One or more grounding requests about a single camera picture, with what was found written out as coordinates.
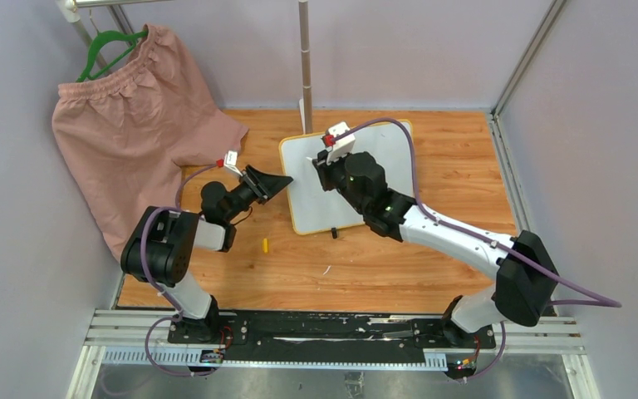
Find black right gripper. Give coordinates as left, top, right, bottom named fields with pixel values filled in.
left=313, top=146, right=367, bottom=216

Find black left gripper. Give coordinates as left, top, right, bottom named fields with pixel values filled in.
left=223, top=165, right=292, bottom=223

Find yellow framed whiteboard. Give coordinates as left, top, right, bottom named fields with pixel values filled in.
left=279, top=123, right=414, bottom=235

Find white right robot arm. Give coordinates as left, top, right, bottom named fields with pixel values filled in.
left=312, top=150, right=557, bottom=347

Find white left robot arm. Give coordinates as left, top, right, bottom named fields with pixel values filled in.
left=120, top=165, right=293, bottom=343

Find pink cloth shorts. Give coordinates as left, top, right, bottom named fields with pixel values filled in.
left=52, top=24, right=248, bottom=258

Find metal stand pole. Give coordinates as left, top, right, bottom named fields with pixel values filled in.
left=297, top=0, right=313, bottom=134

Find green clothes hanger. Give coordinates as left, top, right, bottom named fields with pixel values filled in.
left=75, top=28, right=150, bottom=84

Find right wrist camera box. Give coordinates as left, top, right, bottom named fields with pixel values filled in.
left=321, top=121, right=356, bottom=165

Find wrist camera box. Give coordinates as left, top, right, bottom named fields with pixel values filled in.
left=216, top=150, right=243, bottom=178
left=321, top=121, right=356, bottom=165

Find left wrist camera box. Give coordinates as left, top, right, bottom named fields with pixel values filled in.
left=216, top=150, right=243, bottom=178

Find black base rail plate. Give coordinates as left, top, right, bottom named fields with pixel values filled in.
left=167, top=309, right=496, bottom=366

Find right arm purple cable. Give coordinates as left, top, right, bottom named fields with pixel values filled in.
left=330, top=116, right=623, bottom=309

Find aluminium frame post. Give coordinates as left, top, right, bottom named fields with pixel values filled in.
left=491, top=0, right=569, bottom=119

